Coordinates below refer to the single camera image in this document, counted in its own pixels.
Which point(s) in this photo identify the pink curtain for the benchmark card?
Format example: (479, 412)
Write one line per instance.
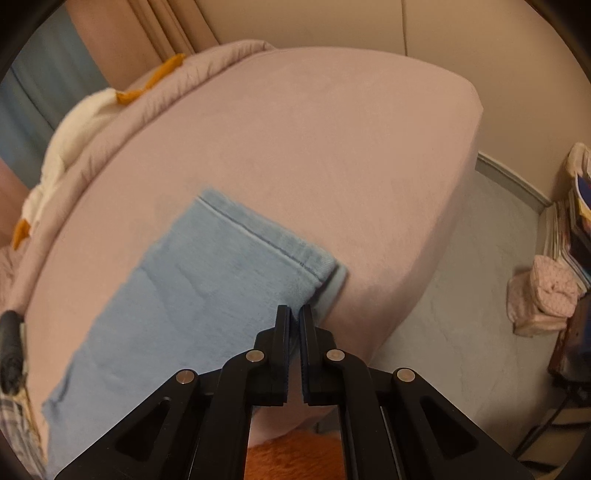
(138, 32)

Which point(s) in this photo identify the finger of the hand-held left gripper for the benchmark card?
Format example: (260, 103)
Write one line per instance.
(10, 350)

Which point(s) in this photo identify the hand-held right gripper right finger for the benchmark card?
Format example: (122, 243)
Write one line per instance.
(308, 360)

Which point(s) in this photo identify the orange fluffy rug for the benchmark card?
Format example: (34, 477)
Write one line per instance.
(295, 457)

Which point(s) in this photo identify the pink folded cloth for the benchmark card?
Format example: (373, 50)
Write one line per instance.
(542, 295)

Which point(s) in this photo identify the stack of magazines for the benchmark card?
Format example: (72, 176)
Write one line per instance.
(572, 230)

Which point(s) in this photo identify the light blue denim pants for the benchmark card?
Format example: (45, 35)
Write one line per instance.
(184, 300)

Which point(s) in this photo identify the blue curtain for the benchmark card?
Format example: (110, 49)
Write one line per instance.
(41, 83)

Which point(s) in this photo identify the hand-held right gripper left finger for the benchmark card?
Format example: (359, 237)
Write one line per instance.
(282, 350)

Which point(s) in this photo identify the plaid pillow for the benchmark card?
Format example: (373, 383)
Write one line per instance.
(21, 429)

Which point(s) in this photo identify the white goose plush toy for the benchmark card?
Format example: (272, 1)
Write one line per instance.
(74, 134)

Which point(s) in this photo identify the pink quilted duvet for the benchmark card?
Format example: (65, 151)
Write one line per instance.
(184, 81)

